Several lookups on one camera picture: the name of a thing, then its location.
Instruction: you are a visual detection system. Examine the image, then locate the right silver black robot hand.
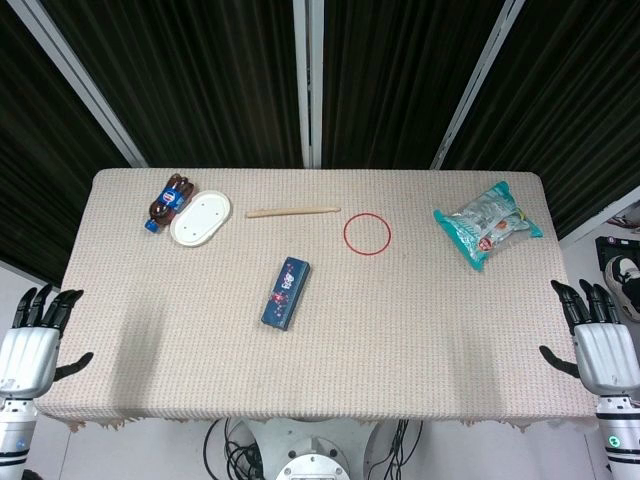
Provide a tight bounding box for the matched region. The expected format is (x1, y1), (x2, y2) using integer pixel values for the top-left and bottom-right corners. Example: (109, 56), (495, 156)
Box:
(538, 279), (640, 399)

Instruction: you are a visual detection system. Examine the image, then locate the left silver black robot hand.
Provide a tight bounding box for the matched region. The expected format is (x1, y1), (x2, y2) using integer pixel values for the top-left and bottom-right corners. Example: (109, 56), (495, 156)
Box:
(0, 283), (95, 399)

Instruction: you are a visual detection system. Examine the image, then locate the blue pencil case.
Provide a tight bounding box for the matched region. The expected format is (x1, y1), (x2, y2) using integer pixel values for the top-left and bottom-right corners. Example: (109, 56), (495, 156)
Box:
(260, 256), (311, 332)

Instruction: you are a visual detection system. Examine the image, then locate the white grey robot base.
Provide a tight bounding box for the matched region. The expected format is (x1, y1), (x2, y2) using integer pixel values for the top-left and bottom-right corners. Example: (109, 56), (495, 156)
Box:
(249, 418), (386, 480)

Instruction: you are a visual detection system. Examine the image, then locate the black white sneaker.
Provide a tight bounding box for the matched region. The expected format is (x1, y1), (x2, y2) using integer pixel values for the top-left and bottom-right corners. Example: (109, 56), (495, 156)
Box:
(604, 254), (640, 321)

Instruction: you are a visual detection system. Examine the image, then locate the black flat case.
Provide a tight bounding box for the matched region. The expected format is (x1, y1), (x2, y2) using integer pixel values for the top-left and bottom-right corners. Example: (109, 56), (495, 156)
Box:
(594, 235), (640, 281)

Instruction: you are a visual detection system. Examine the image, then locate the black pleated curtain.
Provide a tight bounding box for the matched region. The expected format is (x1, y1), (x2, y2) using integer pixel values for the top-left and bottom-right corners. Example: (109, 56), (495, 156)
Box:
(442, 0), (640, 241)
(0, 0), (132, 291)
(42, 0), (306, 169)
(322, 0), (496, 170)

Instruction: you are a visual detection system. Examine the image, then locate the teal clear snack packet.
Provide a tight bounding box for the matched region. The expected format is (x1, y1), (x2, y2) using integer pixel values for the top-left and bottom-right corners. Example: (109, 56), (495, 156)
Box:
(432, 180), (544, 273)

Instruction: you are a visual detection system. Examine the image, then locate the small cola bottle blue label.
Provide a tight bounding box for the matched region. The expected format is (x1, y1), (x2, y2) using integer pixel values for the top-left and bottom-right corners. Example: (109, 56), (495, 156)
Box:
(144, 172), (197, 235)

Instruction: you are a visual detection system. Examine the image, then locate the white oval dish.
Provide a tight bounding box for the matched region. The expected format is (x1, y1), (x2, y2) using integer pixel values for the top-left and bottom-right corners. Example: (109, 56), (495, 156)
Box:
(169, 189), (234, 248)

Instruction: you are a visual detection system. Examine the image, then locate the beige woven tablecloth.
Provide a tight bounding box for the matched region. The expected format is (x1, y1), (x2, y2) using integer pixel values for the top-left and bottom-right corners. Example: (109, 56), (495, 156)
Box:
(34, 167), (599, 434)

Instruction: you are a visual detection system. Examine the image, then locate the long wooden stick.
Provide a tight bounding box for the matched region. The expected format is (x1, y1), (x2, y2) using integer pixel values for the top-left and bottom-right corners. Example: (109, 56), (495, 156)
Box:
(245, 206), (342, 219)

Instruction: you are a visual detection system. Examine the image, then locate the black floor cable bundle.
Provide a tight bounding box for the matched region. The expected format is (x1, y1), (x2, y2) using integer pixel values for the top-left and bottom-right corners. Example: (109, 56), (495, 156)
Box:
(384, 419), (426, 480)
(203, 418), (266, 480)

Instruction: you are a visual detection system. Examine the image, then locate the white metal frame post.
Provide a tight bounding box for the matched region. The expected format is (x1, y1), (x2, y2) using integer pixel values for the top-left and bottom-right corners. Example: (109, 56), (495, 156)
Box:
(430, 0), (526, 170)
(19, 0), (149, 169)
(292, 0), (325, 169)

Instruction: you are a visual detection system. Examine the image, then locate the red thin ring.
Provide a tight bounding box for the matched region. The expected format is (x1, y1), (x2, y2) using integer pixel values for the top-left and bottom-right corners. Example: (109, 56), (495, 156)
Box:
(342, 212), (392, 256)

